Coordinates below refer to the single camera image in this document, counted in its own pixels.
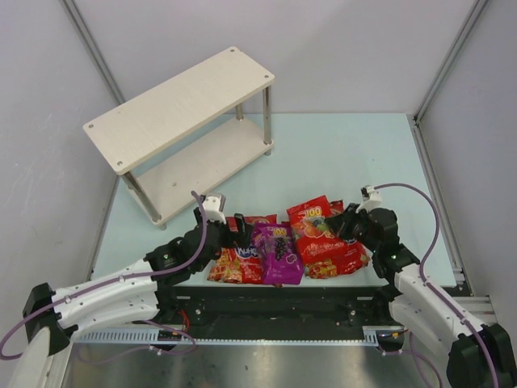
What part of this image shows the aluminium frame post right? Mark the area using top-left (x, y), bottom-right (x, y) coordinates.
top-left (412, 0), bottom-right (491, 124)

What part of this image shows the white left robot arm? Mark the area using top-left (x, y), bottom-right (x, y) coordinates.
top-left (1, 196), bottom-right (253, 387)

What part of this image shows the light wooden two-tier shelf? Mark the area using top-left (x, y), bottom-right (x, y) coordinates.
top-left (83, 47), bottom-right (275, 228)

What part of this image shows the red matryoshka candy bag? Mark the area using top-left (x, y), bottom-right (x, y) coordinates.
top-left (304, 200), bottom-right (369, 279)
top-left (207, 216), bottom-right (280, 285)

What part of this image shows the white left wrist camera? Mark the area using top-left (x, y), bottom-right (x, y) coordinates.
top-left (203, 193), bottom-right (226, 224)

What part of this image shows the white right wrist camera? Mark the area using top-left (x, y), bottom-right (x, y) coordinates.
top-left (356, 185), bottom-right (382, 213)

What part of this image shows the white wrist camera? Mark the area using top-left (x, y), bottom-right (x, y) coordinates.
top-left (203, 193), bottom-right (226, 224)
top-left (356, 185), bottom-right (382, 213)

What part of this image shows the grey slotted cable duct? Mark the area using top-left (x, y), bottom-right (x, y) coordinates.
top-left (75, 325), bottom-right (405, 347)

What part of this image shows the aluminium frame post left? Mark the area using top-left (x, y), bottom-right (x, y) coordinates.
top-left (60, 0), bottom-right (126, 105)

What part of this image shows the aluminium frame rail right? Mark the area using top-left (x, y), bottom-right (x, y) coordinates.
top-left (406, 114), bottom-right (497, 322)

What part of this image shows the red fruit candy bag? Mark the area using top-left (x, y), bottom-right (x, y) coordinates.
top-left (287, 196), bottom-right (348, 266)

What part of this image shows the red matryoshka candy bag left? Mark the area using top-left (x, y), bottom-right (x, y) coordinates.
top-left (207, 216), bottom-right (280, 285)

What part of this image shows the aluminium frame post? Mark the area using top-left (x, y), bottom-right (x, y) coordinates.
top-left (60, 0), bottom-right (126, 105)
top-left (412, 0), bottom-right (491, 124)

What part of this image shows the red matryoshka candy bag right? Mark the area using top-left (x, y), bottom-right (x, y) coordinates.
top-left (304, 200), bottom-right (369, 279)

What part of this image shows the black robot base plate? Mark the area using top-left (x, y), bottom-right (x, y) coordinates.
top-left (154, 285), bottom-right (400, 326)

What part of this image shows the purple grape candy bag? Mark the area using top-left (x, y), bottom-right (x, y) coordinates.
top-left (252, 222), bottom-right (304, 285)

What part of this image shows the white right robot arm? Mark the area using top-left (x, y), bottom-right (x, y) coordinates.
top-left (326, 204), bottom-right (516, 387)

